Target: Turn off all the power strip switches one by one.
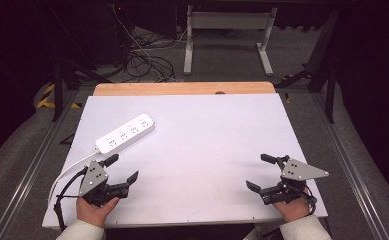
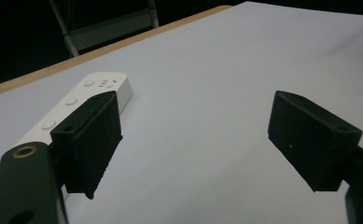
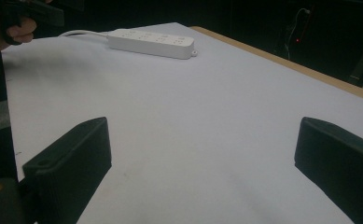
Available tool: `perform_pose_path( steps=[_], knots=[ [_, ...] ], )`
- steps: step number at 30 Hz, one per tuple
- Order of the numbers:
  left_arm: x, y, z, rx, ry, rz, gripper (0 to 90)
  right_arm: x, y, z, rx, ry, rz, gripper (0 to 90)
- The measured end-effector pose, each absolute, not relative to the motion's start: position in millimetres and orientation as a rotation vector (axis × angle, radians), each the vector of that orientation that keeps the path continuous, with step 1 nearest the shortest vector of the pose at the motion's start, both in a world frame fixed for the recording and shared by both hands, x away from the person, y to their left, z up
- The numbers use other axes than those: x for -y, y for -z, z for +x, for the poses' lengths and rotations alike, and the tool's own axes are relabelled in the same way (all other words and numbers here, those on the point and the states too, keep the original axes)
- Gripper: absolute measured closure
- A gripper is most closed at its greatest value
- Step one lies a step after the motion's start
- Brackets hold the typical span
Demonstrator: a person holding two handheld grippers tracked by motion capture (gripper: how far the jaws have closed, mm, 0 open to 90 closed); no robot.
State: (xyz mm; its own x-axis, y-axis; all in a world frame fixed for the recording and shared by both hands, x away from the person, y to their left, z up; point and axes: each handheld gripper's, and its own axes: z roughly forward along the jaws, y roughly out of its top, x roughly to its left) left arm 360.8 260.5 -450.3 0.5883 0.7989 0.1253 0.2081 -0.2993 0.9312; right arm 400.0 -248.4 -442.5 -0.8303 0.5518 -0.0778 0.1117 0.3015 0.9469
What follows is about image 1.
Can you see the black metal stand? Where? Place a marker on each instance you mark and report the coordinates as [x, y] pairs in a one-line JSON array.
[[330, 90], [58, 90]]

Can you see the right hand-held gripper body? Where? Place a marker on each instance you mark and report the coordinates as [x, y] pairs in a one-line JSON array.
[[300, 171]]

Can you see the white metal table frame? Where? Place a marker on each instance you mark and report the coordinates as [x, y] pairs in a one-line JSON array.
[[189, 43]]

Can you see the black equipment cabinet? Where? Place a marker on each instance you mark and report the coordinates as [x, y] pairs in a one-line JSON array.
[[112, 31]]

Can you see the yellow black hazard tape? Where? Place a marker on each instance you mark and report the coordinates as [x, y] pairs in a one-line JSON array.
[[45, 98]]

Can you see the white power strip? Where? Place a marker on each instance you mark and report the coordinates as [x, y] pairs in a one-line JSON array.
[[125, 134]]

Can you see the metal floor rail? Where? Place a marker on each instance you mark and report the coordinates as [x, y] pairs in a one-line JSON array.
[[352, 166], [28, 176]]

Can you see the person's left hand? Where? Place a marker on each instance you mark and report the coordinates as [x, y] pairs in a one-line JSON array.
[[94, 211]]

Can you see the person's right hand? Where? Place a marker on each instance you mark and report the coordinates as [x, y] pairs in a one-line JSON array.
[[292, 209]]

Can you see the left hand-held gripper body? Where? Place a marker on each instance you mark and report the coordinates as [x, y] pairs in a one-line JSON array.
[[93, 178]]

